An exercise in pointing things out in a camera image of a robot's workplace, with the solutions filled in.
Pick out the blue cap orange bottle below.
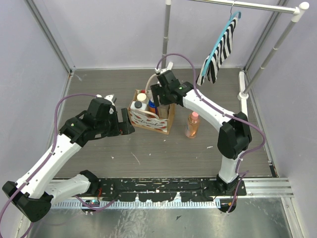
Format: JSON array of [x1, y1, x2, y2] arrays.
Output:
[[148, 98, 158, 115]]

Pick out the white bottle grey cap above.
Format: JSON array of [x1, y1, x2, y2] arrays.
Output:
[[130, 101, 148, 117]]

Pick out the pink cap lotion bottle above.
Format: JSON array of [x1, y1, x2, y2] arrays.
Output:
[[185, 112, 200, 138]]

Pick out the clear bottle grey cap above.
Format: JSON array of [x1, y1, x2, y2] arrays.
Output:
[[158, 105, 170, 119]]

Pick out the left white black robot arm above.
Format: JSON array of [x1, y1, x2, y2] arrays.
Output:
[[2, 95, 135, 223]]

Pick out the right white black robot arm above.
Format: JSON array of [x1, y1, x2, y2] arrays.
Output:
[[151, 68, 252, 195]]

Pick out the cream cap bottle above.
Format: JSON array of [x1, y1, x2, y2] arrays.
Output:
[[137, 93, 149, 105]]

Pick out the black white striped cloth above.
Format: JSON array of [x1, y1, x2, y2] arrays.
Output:
[[195, 16, 239, 86]]

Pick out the blue clothes hanger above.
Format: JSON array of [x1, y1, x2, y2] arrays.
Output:
[[199, 10, 242, 77]]

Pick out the metal clothes rack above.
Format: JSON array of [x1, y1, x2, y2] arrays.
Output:
[[156, 0, 310, 124]]

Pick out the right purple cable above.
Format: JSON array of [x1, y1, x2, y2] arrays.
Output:
[[155, 53, 266, 216]]

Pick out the purple cable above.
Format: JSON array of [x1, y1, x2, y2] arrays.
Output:
[[0, 93, 102, 236], [155, 53, 266, 216]]

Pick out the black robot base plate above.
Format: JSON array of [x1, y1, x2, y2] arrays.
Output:
[[71, 176, 248, 203]]

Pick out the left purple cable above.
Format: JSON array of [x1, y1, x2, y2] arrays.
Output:
[[0, 93, 102, 236]]

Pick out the slotted cable duct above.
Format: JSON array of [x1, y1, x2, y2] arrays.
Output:
[[53, 198, 220, 209]]

